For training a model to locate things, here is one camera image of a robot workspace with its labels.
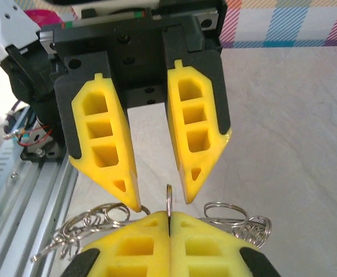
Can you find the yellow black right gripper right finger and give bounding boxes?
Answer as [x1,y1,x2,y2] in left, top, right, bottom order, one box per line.
[170,211,282,277]

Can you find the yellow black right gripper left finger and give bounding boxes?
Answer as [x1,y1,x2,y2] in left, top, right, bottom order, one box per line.
[59,210,171,277]

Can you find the silver split key ring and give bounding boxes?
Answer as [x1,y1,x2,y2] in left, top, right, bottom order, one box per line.
[165,184,174,227]

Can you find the silver key rings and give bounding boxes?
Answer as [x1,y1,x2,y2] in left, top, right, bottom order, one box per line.
[31,200,273,262]

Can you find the pink cup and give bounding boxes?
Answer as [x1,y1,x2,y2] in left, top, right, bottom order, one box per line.
[24,9,62,28]

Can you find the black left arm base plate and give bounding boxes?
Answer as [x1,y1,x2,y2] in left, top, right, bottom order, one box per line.
[20,123,62,159]

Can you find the red black power wires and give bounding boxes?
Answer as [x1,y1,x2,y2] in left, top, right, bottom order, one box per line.
[1,111,54,148]

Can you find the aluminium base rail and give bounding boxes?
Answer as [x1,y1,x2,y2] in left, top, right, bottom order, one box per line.
[0,144,81,277]

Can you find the grey slotted cable duct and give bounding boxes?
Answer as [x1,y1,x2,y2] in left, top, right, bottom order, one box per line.
[0,106,32,200]

